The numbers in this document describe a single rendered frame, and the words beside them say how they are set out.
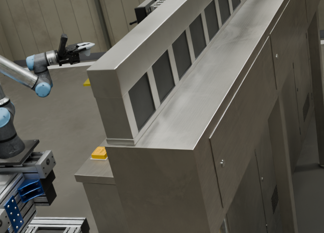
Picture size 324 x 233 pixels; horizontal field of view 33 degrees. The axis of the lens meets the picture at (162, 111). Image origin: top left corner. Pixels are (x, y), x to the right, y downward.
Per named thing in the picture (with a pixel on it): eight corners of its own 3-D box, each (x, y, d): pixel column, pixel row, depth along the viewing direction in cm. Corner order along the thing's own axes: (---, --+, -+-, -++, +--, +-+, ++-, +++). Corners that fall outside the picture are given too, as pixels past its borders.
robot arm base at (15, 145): (-8, 158, 285) (-15, 143, 280) (6, 143, 297) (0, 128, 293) (16, 158, 280) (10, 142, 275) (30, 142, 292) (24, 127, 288)
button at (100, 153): (99, 150, 252) (98, 146, 251) (112, 151, 249) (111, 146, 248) (92, 158, 247) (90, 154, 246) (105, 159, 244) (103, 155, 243)
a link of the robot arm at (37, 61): (30, 69, 290) (25, 54, 286) (50, 64, 291) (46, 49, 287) (29, 75, 283) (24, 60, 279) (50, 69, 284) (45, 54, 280)
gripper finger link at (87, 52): (97, 52, 289) (80, 56, 288) (94, 42, 285) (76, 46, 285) (97, 54, 286) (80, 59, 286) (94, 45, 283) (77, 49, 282)
